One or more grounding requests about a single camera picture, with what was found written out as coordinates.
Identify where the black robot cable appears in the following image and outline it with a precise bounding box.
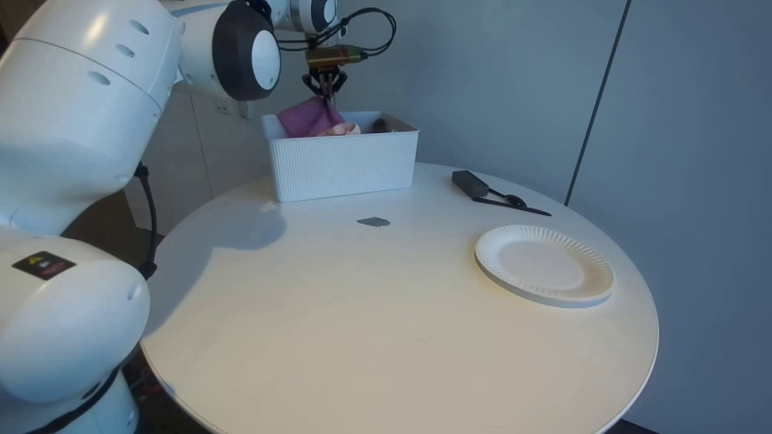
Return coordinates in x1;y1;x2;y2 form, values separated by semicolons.
275;4;397;57

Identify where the white plastic basket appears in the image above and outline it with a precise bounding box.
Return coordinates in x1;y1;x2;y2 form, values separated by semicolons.
263;111;419;201

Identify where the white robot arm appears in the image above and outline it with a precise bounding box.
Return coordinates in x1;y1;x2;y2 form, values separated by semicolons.
0;0;338;434

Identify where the beige pink cloth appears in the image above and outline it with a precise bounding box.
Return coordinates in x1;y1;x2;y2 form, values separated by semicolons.
331;122;362;134

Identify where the pink purple shirt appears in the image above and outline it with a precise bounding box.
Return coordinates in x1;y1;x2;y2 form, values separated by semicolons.
278;97;341;138

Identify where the dark cloth in basket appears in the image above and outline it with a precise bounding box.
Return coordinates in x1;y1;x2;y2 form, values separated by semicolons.
366;116;414;133

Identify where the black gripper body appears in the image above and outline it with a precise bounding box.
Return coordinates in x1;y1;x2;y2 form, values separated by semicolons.
300;66;347;97

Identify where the white paper plate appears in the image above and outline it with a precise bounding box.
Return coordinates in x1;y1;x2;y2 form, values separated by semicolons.
472;223;615;309

